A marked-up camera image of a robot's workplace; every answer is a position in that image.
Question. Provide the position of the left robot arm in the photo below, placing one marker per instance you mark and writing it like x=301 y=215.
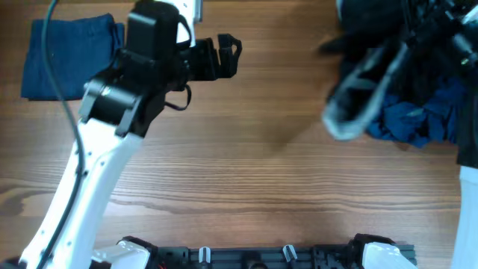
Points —
x=161 y=55

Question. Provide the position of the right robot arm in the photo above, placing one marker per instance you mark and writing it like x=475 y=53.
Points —
x=375 y=254

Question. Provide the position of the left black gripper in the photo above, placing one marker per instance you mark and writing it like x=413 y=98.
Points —
x=210 y=59

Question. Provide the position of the black shorts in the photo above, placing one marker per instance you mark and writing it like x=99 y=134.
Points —
x=388 y=44

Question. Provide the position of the blue crumpled garment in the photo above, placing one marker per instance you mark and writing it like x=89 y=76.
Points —
x=434 y=121

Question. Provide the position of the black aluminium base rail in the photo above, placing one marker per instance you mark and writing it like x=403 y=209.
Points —
x=317 y=257

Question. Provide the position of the folded navy blue shorts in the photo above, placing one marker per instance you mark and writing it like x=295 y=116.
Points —
x=78 y=50

